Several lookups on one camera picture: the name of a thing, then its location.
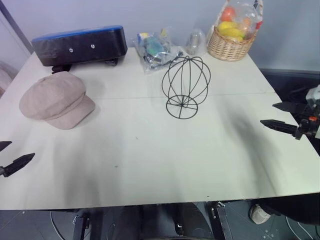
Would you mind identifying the clear plastic basket wrap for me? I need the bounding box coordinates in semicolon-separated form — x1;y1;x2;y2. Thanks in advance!
216;0;265;42

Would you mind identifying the woven wicker basket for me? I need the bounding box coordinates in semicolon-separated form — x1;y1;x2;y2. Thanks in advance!
207;24;257;62

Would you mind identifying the black case with blue lid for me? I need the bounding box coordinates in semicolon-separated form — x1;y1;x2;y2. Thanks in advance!
31;24;129;74

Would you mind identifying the small clear plastic package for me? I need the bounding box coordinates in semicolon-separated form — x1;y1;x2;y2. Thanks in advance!
185;28;207;56

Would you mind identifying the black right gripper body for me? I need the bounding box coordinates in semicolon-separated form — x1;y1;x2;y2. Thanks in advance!
294;102;320;138

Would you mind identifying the beige newsboy cap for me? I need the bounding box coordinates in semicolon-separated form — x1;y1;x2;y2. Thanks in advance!
19;71;96;131

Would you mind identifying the clear bag of small items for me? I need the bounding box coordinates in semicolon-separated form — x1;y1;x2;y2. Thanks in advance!
135;28;185;75

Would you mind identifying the orange round fruit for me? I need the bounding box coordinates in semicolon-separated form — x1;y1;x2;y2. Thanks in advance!
220;6;237;23

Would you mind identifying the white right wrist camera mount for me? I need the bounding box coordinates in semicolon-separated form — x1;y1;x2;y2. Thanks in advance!
306;84;320;109

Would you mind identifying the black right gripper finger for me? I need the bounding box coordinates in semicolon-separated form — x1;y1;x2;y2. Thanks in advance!
259;119;304;141
272;101;299;115

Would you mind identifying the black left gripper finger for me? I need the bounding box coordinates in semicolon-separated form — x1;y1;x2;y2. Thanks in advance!
0;140;13;152
0;152;36;179

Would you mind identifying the grey metal post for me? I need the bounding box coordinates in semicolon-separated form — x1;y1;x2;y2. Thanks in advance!
6;0;34;55

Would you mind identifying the black wire hat stand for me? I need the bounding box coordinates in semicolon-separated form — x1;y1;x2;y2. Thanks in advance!
161;55;211;120

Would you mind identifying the black table leg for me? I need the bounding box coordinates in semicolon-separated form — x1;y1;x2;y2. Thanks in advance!
72;211;91;240
209;200;230;240

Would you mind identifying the white round object on floor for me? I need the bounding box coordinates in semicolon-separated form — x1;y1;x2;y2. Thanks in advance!
248;204;272;224

